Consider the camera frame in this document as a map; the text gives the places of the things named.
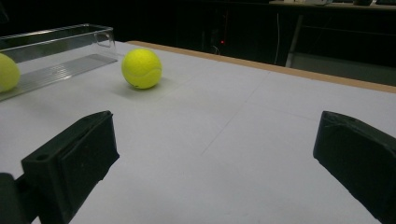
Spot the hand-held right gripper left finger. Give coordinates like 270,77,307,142
15,110,120,224

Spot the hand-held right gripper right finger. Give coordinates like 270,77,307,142
313,110,396,224

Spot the clear plastic container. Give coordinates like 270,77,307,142
0,23,119,103

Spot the yellow tennis ball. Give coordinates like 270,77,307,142
0,52,21,93
120,48,163,91

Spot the wooden table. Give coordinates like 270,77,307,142
126,39,396,94

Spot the white foam board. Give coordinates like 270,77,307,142
0,40,396,224

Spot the white metal desk frame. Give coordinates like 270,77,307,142
269,0,396,88

